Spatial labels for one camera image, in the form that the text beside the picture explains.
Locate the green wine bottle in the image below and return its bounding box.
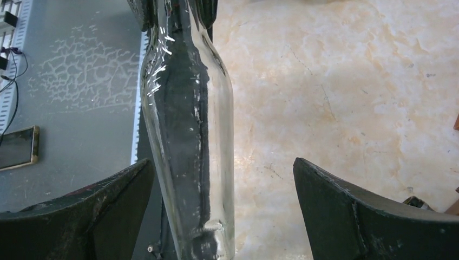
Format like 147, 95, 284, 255
402, 196, 434, 211

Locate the smartphone with gold frame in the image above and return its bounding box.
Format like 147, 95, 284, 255
1, 126, 40, 171

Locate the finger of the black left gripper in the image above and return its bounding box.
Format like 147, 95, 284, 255
127, 0, 158, 32
190, 0, 218, 30

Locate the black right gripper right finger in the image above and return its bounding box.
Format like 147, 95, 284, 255
293, 158, 458, 259

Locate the small clear glass bottle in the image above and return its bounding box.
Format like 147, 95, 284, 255
140, 1, 235, 259

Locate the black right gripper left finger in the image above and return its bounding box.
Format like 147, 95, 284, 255
1, 159, 155, 259

